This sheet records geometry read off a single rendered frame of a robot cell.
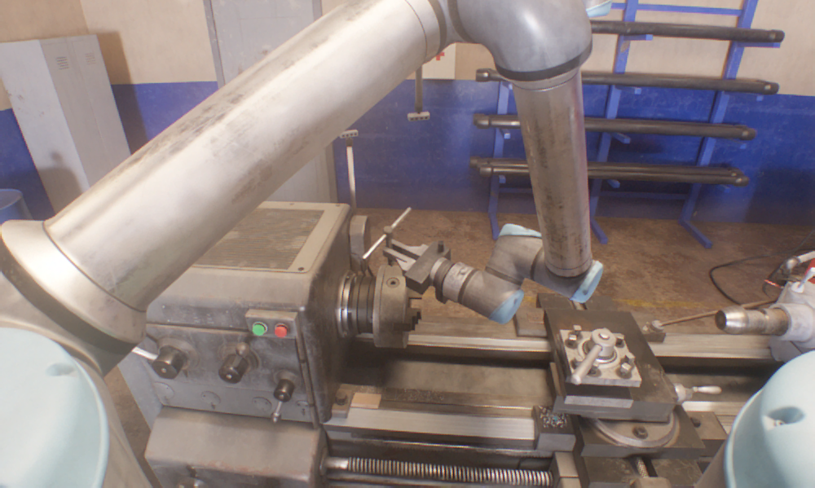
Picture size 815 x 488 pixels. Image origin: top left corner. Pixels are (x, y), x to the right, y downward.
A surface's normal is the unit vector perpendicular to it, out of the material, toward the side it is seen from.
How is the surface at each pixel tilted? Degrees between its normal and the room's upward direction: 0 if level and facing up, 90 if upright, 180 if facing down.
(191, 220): 88
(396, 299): 43
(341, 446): 90
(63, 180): 90
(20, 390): 5
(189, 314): 90
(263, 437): 32
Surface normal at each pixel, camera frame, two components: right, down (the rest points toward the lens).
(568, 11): 0.33, 0.16
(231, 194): 0.73, 0.43
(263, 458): -0.05, -0.49
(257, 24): -0.09, 0.47
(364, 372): 0.00, -0.88
